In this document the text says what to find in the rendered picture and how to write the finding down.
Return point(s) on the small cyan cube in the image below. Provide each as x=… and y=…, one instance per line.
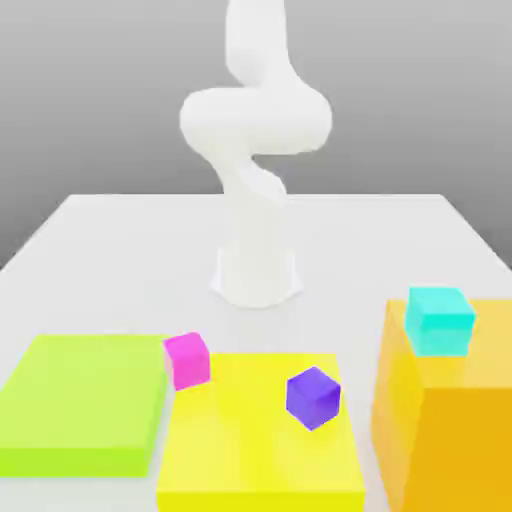
x=438, y=320

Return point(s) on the large lime green box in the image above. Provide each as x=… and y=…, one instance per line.
x=80, y=396

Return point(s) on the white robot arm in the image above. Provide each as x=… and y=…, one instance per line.
x=256, y=120

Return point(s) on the large orange box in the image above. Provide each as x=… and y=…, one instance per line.
x=456, y=440

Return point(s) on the large yellow box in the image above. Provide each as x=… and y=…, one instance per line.
x=248, y=448

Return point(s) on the small purple cube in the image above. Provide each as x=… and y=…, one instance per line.
x=312, y=398

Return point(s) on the small magenta cube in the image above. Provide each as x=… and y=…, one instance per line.
x=188, y=360

